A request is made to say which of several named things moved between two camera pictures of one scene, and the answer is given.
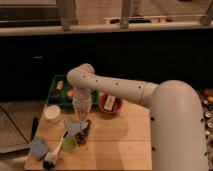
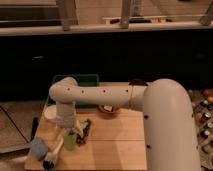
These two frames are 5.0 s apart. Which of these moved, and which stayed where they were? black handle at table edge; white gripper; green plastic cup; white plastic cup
Moved: white gripper
Stayed: black handle at table edge; white plastic cup; green plastic cup
